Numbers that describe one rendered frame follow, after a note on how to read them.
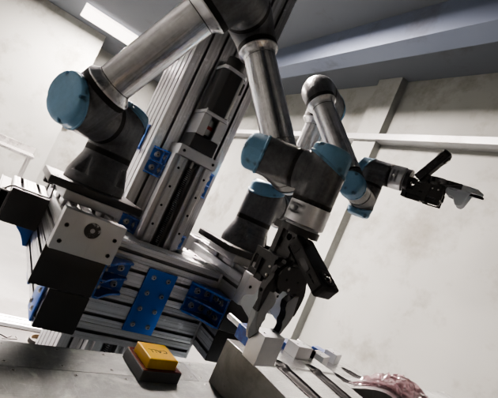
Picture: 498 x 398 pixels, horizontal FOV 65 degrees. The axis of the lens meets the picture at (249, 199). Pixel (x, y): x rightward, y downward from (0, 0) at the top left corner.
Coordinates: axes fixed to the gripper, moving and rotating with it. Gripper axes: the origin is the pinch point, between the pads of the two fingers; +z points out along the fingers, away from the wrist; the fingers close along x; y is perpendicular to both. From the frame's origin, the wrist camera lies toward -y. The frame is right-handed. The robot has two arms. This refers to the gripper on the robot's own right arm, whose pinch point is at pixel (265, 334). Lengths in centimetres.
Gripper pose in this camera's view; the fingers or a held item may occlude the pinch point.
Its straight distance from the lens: 73.0
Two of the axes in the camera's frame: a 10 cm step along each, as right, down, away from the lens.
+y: -5.7, -2.6, 7.8
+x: -7.3, -2.9, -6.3
